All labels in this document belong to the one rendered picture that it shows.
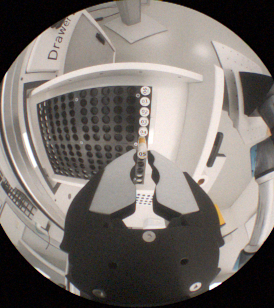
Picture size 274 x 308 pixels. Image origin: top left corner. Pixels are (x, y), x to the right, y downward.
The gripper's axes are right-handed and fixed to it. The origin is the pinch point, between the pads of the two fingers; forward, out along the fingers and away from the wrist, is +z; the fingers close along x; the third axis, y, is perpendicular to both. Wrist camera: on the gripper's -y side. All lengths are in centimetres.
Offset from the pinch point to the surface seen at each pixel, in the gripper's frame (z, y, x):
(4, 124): -3.6, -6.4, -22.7
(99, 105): 5.0, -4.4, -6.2
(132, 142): 4.9, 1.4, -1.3
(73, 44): 22.2, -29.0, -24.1
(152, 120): 10.1, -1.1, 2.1
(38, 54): 4.0, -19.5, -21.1
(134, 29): 91, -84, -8
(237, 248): -78, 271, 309
